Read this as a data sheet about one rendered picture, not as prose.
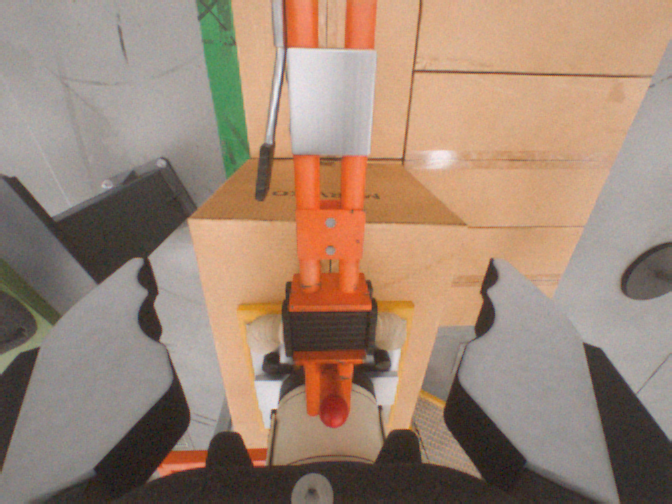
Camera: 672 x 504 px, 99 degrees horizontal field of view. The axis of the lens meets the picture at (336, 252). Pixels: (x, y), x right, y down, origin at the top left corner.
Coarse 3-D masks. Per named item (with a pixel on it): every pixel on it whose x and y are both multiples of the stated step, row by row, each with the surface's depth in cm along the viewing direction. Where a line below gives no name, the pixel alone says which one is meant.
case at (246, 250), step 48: (240, 192) 50; (288, 192) 52; (336, 192) 53; (384, 192) 54; (192, 240) 41; (240, 240) 42; (288, 240) 42; (384, 240) 43; (432, 240) 43; (240, 288) 46; (384, 288) 47; (432, 288) 48; (240, 336) 51; (432, 336) 53; (240, 384) 57; (240, 432) 65
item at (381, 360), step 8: (384, 304) 47; (392, 304) 47; (400, 304) 48; (408, 304) 48; (392, 312) 47; (400, 312) 47; (408, 312) 47; (408, 320) 48; (408, 328) 49; (408, 336) 50; (376, 352) 50; (384, 352) 50; (392, 352) 51; (400, 352) 52; (368, 360) 52; (376, 360) 49; (384, 360) 48; (392, 360) 52; (400, 360) 53; (360, 368) 53; (368, 368) 53; (376, 368) 53; (384, 368) 49; (392, 368) 53; (400, 368) 54; (400, 376) 55; (384, 408) 59; (392, 408) 60; (384, 416) 60; (392, 416) 61; (392, 424) 63
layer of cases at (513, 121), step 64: (256, 0) 59; (320, 0) 60; (384, 0) 60; (448, 0) 61; (512, 0) 61; (576, 0) 62; (640, 0) 62; (256, 64) 65; (384, 64) 66; (448, 64) 66; (512, 64) 67; (576, 64) 67; (640, 64) 68; (256, 128) 71; (384, 128) 73; (448, 128) 73; (512, 128) 74; (576, 128) 75; (448, 192) 82; (512, 192) 82; (576, 192) 83; (512, 256) 93; (448, 320) 105
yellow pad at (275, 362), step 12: (240, 312) 46; (252, 312) 46; (264, 312) 46; (276, 312) 46; (240, 324) 47; (252, 360) 50; (264, 360) 48; (276, 360) 48; (288, 360) 51; (252, 372) 53; (264, 372) 52; (276, 372) 52; (288, 372) 52; (252, 384) 54; (264, 420) 59
